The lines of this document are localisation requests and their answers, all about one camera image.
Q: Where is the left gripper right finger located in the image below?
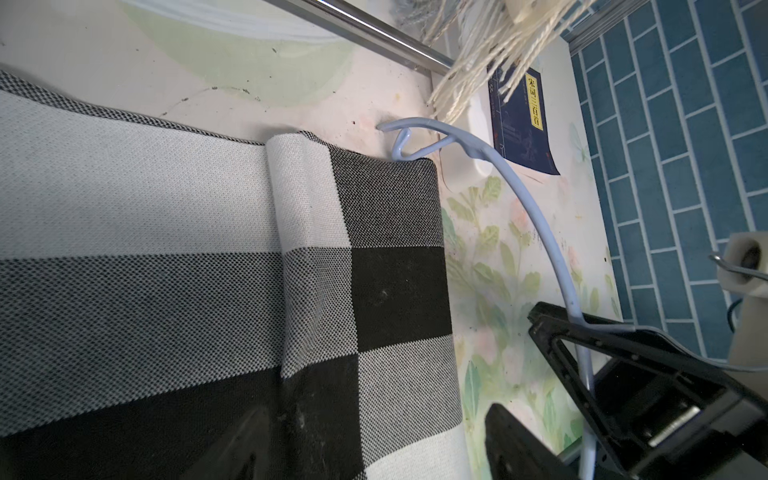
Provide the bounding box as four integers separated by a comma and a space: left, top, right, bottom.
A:
485, 403, 576, 480

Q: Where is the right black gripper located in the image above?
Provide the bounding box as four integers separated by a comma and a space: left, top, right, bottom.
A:
527, 301, 768, 480

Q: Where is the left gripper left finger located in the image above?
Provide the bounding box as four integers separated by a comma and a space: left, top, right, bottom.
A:
180, 406, 282, 479

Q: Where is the black grey checkered mat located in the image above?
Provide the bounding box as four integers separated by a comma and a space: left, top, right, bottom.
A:
1, 73, 470, 479

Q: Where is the light blue plastic hanger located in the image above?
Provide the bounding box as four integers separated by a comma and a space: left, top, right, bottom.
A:
376, 116, 768, 480

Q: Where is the plaid cream blue scarf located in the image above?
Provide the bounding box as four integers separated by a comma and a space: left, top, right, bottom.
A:
394, 0, 593, 124

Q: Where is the dark blue book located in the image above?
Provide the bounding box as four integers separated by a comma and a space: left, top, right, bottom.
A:
488, 68, 560, 176

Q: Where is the white steel clothes rack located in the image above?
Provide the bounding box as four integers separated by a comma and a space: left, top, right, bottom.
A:
263, 0, 496, 178

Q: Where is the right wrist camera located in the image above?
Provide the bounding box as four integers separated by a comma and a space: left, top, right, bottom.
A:
709, 231, 767, 397

